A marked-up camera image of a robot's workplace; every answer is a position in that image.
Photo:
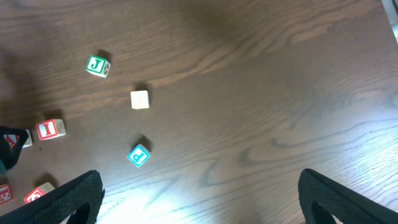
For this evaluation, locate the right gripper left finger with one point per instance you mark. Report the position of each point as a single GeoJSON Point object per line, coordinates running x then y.
{"type": "Point", "coordinates": [77, 201]}

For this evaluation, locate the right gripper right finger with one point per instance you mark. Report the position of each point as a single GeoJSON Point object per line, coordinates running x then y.
{"type": "Point", "coordinates": [322, 200]}

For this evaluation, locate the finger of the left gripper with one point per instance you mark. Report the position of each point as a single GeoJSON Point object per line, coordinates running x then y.
{"type": "Point", "coordinates": [9, 157]}

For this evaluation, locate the red letter I block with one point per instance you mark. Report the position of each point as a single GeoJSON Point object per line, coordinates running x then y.
{"type": "Point", "coordinates": [50, 129]}

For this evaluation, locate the yellow picture wooden block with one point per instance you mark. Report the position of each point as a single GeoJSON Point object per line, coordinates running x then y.
{"type": "Point", "coordinates": [140, 100]}

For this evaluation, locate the red letter A block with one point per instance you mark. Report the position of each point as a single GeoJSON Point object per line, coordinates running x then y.
{"type": "Point", "coordinates": [13, 139]}

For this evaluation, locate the plain cream wooden block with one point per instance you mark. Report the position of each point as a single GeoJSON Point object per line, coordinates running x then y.
{"type": "Point", "coordinates": [5, 194]}

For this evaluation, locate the red letter C block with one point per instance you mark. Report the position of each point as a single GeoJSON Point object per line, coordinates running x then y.
{"type": "Point", "coordinates": [38, 192]}

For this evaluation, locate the blue letter P block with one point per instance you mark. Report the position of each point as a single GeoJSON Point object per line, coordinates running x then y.
{"type": "Point", "coordinates": [139, 155]}

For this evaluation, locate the green letter J block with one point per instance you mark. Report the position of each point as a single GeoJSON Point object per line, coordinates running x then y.
{"type": "Point", "coordinates": [98, 66]}

